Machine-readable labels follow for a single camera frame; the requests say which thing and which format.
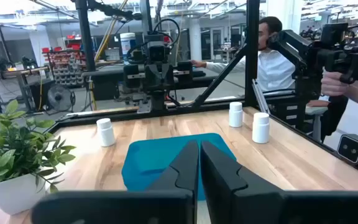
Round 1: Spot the green plant in white pot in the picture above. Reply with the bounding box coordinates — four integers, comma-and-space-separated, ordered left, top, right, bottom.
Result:
0, 99, 76, 216

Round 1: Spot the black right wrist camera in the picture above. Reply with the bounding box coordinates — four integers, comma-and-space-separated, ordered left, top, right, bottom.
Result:
147, 41, 171, 63

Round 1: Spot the person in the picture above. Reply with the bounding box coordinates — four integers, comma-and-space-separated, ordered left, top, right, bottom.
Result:
190, 16, 329, 97

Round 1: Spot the person's hand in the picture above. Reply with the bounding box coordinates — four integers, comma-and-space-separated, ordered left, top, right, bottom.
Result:
321, 70, 352, 97

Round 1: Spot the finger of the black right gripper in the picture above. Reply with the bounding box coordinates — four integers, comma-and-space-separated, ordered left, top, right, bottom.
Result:
146, 64, 160, 93
159, 64, 173, 93

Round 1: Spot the red and grey parts rack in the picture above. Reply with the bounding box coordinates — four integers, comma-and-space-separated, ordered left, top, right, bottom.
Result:
41, 46, 88, 87

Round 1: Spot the black table-level camera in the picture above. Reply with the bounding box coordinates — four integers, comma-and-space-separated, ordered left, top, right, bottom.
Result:
336, 133, 358, 166

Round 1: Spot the black floor fan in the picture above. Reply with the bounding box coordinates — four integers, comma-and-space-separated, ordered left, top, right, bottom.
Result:
47, 84, 76, 112

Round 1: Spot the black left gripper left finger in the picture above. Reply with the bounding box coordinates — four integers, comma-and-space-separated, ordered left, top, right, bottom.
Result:
30, 139, 200, 224

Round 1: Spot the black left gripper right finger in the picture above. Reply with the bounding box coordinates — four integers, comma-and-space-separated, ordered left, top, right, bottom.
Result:
200, 140, 358, 224

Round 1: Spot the silver aluminium profile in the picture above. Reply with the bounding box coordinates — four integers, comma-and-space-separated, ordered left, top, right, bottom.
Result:
252, 79, 272, 114

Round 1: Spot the white pill bottle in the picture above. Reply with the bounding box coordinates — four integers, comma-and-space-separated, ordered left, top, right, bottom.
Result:
228, 101, 244, 128
96, 118, 116, 147
252, 112, 270, 144

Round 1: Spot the grey workbench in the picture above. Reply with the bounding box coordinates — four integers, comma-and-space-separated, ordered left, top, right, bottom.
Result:
0, 65, 52, 113

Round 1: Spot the white cylindrical container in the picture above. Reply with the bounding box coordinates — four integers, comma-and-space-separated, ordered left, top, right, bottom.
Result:
119, 32, 136, 57

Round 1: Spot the black leader arm handle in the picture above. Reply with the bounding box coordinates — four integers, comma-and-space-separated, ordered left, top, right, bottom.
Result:
267, 22, 358, 138

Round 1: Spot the teal plastic basket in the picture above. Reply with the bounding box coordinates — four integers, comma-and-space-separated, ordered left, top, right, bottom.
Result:
121, 133, 237, 202

